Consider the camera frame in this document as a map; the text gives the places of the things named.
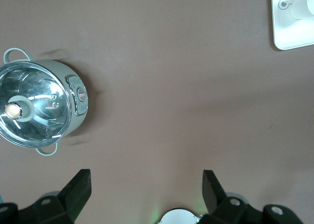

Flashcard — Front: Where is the brown table mat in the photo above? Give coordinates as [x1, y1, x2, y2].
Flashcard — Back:
[0, 0, 314, 224]

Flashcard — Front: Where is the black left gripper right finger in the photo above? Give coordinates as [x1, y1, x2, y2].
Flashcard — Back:
[201, 169, 304, 224]

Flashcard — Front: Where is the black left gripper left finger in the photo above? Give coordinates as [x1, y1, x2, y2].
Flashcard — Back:
[0, 168, 93, 224]

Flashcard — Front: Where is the cream bear print tray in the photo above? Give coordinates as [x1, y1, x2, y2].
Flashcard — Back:
[269, 0, 314, 51]

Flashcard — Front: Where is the white IKEA cup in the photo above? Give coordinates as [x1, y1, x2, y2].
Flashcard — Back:
[288, 0, 314, 21]

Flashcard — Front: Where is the grey pot with glass lid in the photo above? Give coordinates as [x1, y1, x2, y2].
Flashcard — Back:
[0, 48, 88, 158]

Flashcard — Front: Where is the glass pot lid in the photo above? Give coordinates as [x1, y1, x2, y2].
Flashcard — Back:
[0, 61, 75, 149]

